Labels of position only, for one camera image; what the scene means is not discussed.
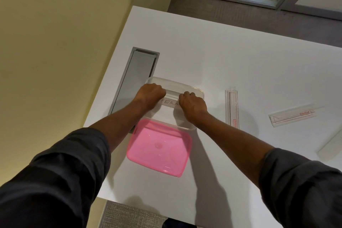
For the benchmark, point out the person's left hand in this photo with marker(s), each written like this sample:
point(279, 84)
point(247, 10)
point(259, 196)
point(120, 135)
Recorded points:
point(148, 97)

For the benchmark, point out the pink plastic lid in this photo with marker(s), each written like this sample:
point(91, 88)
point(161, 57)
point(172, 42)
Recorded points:
point(157, 147)

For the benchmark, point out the clear plastic container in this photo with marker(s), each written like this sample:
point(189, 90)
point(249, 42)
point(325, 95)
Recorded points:
point(176, 87)

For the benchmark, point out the white prism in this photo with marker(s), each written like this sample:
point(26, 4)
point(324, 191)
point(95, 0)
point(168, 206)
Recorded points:
point(331, 146)

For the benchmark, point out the clear prism red label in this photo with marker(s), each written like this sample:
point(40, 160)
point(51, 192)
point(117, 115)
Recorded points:
point(291, 115)

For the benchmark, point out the person's left forearm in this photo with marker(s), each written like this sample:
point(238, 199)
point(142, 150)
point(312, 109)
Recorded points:
point(115, 129)

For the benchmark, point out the person's right hand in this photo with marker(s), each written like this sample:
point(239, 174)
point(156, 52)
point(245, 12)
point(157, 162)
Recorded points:
point(193, 107)

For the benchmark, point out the person's dark trousers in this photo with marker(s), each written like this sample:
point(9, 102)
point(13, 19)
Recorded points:
point(176, 223)

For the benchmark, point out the person's right forearm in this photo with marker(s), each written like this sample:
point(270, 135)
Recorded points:
point(229, 142)

